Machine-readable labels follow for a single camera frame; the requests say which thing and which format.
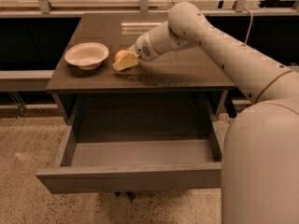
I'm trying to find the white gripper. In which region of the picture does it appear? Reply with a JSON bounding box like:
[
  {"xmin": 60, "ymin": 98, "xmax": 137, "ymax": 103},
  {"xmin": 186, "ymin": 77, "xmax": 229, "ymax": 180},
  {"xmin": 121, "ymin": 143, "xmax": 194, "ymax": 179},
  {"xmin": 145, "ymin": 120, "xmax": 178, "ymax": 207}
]
[{"xmin": 113, "ymin": 32, "xmax": 161, "ymax": 71}]

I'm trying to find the orange fruit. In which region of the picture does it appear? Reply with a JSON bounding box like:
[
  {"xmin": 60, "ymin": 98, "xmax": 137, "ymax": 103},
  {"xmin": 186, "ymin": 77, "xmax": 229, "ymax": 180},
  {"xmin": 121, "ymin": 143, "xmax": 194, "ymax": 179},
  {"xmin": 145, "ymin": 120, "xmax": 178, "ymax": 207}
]
[{"xmin": 115, "ymin": 49, "xmax": 126, "ymax": 62}]

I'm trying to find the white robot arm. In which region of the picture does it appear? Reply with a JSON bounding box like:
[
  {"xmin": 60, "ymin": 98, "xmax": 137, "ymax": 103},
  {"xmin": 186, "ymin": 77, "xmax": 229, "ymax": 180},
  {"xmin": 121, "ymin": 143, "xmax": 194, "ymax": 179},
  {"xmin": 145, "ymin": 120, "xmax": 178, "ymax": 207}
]
[{"xmin": 113, "ymin": 2, "xmax": 299, "ymax": 224}]

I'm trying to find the grey cabinet with counter top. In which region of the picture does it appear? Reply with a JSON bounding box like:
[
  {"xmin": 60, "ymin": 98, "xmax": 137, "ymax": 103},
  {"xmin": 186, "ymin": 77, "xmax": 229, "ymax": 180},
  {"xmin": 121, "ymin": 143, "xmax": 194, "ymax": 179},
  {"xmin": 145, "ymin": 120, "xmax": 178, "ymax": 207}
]
[{"xmin": 46, "ymin": 14, "xmax": 234, "ymax": 123}]

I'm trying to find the grey open top drawer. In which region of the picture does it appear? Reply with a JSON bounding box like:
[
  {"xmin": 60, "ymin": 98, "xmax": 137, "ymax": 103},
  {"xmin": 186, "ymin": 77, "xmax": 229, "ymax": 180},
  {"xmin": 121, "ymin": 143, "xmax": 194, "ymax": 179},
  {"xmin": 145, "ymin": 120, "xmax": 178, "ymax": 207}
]
[{"xmin": 36, "ymin": 92, "xmax": 221, "ymax": 193}]

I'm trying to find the white paper bowl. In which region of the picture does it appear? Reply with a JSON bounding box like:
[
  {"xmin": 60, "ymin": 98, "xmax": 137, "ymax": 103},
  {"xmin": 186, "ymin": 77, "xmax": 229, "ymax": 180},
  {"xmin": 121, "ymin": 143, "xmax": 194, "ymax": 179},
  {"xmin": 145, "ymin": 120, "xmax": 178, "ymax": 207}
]
[{"xmin": 64, "ymin": 42, "xmax": 109, "ymax": 70}]

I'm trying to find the metal railing frame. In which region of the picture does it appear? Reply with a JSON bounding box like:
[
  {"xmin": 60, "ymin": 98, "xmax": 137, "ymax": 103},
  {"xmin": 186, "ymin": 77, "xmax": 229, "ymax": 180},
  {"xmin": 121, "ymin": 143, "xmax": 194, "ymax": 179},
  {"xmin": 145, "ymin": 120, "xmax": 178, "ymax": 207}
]
[{"xmin": 0, "ymin": 0, "xmax": 299, "ymax": 91}]

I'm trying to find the white cable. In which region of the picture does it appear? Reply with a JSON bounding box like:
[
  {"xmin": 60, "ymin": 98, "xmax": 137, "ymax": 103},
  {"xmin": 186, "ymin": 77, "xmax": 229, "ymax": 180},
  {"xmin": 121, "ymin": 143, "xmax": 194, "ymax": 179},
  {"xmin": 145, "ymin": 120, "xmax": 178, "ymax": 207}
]
[{"xmin": 244, "ymin": 7, "xmax": 254, "ymax": 45}]

